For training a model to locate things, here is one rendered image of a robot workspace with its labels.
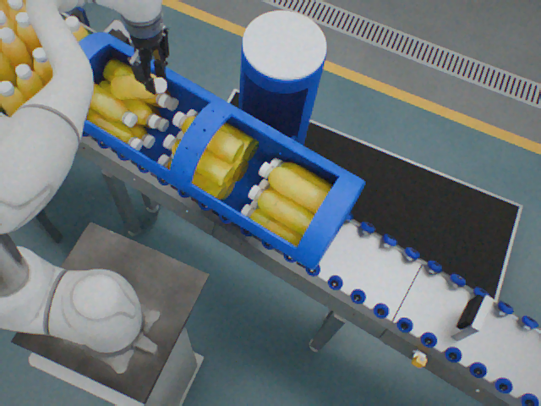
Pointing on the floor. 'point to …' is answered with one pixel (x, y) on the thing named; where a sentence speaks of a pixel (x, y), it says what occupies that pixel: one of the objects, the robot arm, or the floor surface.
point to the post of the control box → (47, 227)
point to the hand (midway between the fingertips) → (155, 78)
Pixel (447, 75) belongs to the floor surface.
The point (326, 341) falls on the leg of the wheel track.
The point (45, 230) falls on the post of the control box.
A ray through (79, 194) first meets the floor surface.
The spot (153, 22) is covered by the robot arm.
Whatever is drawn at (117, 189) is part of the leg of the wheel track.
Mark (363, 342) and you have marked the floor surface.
